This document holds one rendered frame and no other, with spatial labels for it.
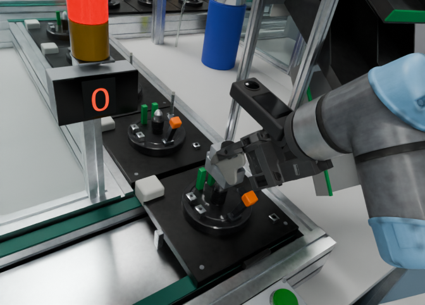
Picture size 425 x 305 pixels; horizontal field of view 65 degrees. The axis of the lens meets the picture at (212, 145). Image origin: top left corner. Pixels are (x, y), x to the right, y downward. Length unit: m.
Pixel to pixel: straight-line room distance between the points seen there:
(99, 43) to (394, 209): 0.40
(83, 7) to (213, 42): 1.05
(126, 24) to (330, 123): 1.44
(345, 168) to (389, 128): 0.48
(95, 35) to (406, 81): 0.36
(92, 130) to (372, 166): 0.44
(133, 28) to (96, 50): 1.26
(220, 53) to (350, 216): 0.87
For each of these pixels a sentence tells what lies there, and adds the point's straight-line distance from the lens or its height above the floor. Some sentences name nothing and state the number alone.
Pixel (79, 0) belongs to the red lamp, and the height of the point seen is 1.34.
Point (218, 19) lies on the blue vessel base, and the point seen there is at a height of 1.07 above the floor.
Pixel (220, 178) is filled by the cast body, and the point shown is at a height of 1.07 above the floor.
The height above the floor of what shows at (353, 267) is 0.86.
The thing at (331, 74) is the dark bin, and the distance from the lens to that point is 0.68.
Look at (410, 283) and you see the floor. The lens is 2.18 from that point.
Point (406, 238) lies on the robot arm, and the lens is 0.35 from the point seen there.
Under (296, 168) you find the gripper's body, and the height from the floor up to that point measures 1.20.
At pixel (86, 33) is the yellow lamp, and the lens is 0.48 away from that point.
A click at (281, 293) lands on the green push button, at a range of 0.60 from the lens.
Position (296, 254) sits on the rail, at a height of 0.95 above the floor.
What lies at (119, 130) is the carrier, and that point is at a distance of 0.86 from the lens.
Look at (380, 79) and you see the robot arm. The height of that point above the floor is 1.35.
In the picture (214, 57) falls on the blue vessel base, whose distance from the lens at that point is 1.50.
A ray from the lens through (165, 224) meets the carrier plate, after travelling 0.64.
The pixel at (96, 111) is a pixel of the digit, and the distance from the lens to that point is 0.53.
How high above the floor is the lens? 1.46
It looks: 36 degrees down
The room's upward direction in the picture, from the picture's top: 11 degrees clockwise
